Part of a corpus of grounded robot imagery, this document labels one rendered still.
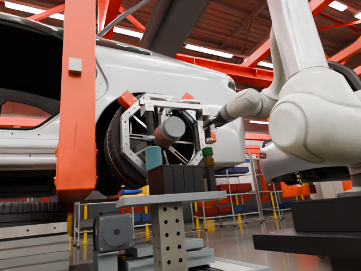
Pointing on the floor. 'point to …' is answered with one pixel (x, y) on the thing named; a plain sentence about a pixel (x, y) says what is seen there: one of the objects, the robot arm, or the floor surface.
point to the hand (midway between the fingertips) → (207, 127)
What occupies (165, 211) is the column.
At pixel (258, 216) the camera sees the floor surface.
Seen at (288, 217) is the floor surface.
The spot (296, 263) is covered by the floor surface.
